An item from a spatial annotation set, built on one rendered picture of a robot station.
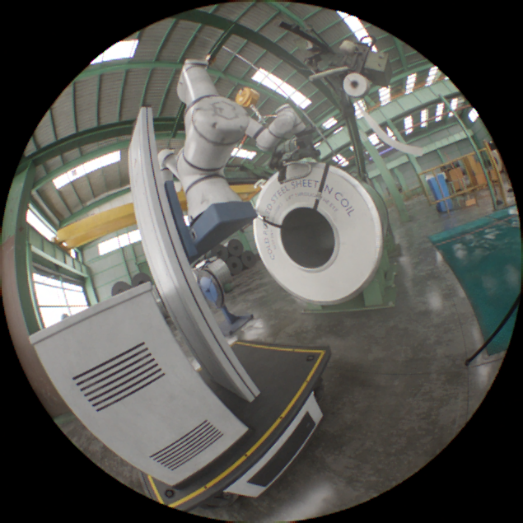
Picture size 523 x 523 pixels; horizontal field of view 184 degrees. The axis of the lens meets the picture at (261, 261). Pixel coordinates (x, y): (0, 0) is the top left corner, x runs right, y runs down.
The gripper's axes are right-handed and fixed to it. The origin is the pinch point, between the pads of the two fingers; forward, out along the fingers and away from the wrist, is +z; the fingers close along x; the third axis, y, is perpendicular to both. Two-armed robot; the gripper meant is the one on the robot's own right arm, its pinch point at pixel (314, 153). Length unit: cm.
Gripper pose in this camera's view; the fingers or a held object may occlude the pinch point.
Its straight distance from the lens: 104.2
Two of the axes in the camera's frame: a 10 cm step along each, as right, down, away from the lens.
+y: -6.5, -2.1, 7.3
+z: 6.2, 4.1, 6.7
